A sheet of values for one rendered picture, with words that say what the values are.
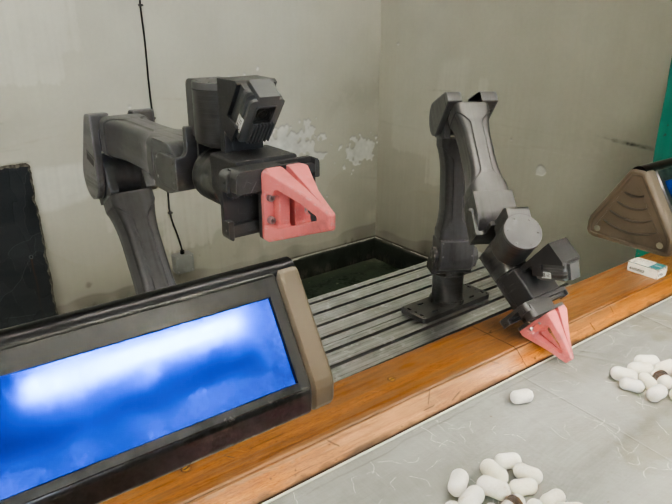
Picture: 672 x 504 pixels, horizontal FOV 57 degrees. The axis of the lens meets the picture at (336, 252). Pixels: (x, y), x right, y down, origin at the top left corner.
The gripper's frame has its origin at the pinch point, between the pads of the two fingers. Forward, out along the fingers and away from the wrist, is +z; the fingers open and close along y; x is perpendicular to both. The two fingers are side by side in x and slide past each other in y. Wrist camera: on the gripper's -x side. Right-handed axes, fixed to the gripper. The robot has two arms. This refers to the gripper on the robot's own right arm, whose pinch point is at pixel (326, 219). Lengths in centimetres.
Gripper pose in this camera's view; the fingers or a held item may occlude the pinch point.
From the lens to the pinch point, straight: 52.4
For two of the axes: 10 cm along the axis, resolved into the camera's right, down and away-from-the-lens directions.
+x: -0.1, 9.3, 3.7
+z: 6.2, 2.9, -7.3
